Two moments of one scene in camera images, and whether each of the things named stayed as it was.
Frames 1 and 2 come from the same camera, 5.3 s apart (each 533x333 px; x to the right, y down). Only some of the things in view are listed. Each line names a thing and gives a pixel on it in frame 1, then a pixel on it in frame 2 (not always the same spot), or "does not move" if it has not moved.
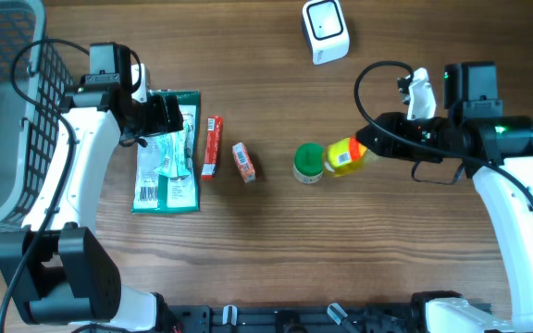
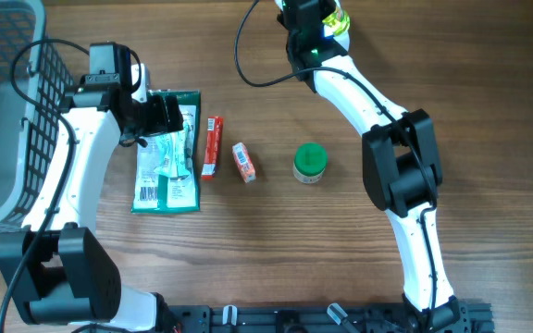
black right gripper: (382, 142) → (324, 7)
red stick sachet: (212, 147) does not move
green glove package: (154, 194) does not move
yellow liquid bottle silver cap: (344, 156) → (338, 21)
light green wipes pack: (173, 153) does not move
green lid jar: (308, 163) does not move
